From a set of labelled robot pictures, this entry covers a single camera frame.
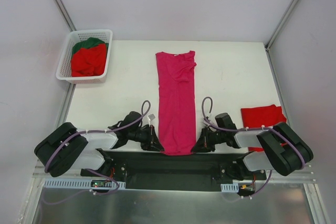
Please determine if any pink t shirt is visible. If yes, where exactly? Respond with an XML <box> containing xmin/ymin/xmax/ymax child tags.
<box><xmin>156</xmin><ymin>51</ymin><xmax>196</xmax><ymax>156</ymax></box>

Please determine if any white perforated plastic basket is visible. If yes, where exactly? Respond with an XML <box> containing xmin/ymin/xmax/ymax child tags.
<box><xmin>56</xmin><ymin>29</ymin><xmax>113</xmax><ymax>84</ymax></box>

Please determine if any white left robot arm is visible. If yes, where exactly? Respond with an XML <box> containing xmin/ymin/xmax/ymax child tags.
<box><xmin>34</xmin><ymin>111</ymin><xmax>164</xmax><ymax>177</ymax></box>

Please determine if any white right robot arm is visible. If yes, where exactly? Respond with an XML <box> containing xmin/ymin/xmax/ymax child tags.
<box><xmin>192</xmin><ymin>113</ymin><xmax>314</xmax><ymax>179</ymax></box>

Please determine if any folded red t shirt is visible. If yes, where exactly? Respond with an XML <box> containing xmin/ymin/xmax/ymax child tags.
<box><xmin>241</xmin><ymin>104</ymin><xmax>287</xmax><ymax>152</ymax></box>

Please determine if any red t shirt in basket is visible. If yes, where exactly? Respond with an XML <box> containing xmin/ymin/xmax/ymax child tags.
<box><xmin>70</xmin><ymin>44</ymin><xmax>108</xmax><ymax>77</ymax></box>

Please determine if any green t shirt in basket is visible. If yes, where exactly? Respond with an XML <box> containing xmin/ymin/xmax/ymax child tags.
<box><xmin>72</xmin><ymin>37</ymin><xmax>109</xmax><ymax>56</ymax></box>

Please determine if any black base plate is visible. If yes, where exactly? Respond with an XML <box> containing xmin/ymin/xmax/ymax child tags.
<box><xmin>94</xmin><ymin>150</ymin><xmax>266</xmax><ymax>191</ymax></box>

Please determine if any right aluminium frame post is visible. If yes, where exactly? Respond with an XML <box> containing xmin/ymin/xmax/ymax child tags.
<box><xmin>265</xmin><ymin>0</ymin><xmax>301</xmax><ymax>52</ymax></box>

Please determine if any aluminium frame post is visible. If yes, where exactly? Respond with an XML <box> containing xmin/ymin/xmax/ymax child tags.
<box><xmin>53</xmin><ymin>0</ymin><xmax>77</xmax><ymax>32</ymax></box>
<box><xmin>265</xmin><ymin>0</ymin><xmax>301</xmax><ymax>52</ymax></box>

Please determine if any left aluminium frame post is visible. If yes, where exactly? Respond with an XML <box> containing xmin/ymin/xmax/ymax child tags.
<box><xmin>53</xmin><ymin>0</ymin><xmax>77</xmax><ymax>32</ymax></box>

